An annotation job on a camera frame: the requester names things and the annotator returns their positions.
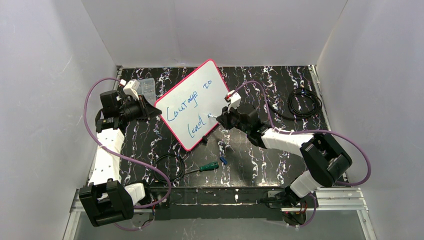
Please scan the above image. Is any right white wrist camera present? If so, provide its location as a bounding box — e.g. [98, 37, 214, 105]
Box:
[224, 90, 241, 113]

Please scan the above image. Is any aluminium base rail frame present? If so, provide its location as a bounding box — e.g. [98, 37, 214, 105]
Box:
[63, 65, 372, 240]

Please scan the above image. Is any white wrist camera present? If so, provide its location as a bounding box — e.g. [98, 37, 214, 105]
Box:
[224, 90, 241, 113]
[123, 79, 140, 101]

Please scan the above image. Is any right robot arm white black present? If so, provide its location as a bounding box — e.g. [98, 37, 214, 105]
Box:
[216, 104, 352, 206]

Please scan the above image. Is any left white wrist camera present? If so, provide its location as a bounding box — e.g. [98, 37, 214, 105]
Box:
[123, 79, 140, 101]

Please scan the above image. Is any blue marker cap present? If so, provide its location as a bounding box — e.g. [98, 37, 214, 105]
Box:
[219, 156, 228, 165]

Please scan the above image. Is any black coiled cable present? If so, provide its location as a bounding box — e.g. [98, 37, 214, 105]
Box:
[153, 153, 186, 184]
[263, 87, 323, 121]

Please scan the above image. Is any black coiled cable front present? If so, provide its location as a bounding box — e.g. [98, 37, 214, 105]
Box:
[153, 153, 186, 184]

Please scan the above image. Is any clear plastic organizer box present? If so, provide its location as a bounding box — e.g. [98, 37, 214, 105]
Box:
[136, 78, 157, 106]

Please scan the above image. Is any pink framed whiteboard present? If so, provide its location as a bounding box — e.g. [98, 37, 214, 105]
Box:
[154, 59, 230, 151]

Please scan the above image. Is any green handled screwdriver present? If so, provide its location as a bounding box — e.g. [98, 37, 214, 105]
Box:
[185, 161, 219, 175]

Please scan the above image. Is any black coiled cable right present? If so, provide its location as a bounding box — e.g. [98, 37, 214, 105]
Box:
[263, 87, 323, 121]

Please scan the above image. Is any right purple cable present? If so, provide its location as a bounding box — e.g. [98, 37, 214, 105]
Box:
[231, 80, 372, 228]

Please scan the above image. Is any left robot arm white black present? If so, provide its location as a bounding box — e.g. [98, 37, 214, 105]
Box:
[78, 90, 161, 227]

